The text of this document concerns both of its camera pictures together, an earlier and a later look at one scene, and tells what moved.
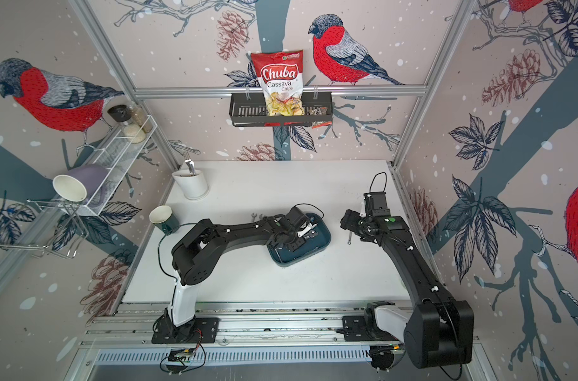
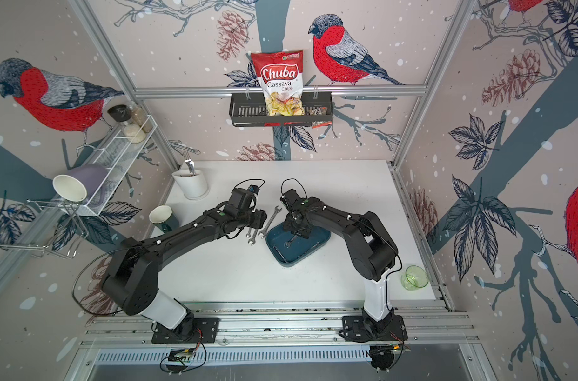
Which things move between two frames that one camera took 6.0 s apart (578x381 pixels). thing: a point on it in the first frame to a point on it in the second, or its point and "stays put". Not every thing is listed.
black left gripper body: [294, 240] to [255, 219]
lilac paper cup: [80, 184] stays put
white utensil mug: [193, 186] stays put
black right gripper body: [356, 223] to [290, 226]
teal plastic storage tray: [314, 244] stays put
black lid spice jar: [121, 113] stays put
